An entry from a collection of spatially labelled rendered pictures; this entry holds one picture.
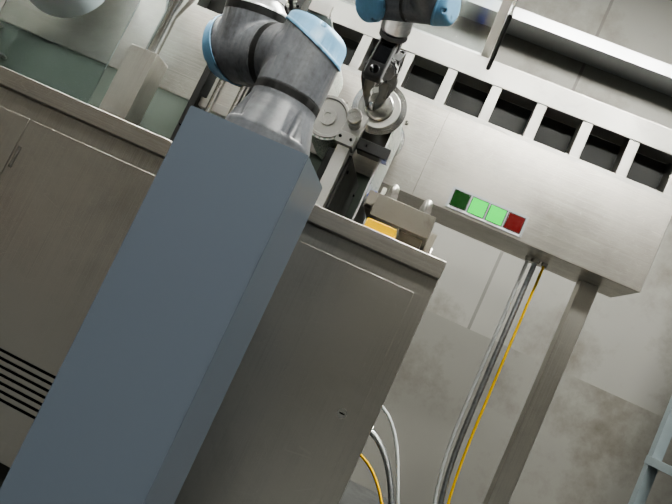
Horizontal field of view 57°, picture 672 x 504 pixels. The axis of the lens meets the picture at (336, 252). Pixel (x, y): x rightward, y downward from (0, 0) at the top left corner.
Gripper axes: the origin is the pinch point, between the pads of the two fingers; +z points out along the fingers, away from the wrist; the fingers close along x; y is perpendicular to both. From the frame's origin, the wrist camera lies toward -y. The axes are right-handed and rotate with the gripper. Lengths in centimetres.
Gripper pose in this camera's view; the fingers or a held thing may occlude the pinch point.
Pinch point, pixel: (371, 105)
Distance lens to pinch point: 165.6
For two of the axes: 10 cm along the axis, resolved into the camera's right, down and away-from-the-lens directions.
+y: 3.8, -6.1, 7.0
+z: -2.0, 6.8, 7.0
